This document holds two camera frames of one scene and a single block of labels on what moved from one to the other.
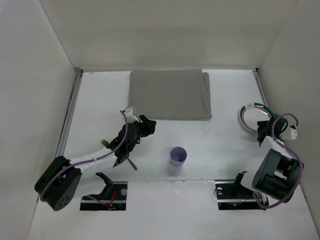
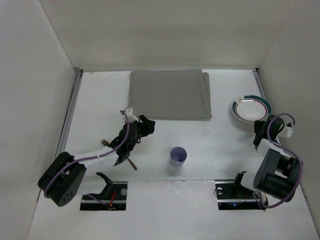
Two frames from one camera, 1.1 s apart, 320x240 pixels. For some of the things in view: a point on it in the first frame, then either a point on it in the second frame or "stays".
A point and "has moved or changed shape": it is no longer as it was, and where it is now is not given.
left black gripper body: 124,152 stays
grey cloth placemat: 170,94 stays
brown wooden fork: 104,142 stays
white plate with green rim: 250,114 has moved or changed shape
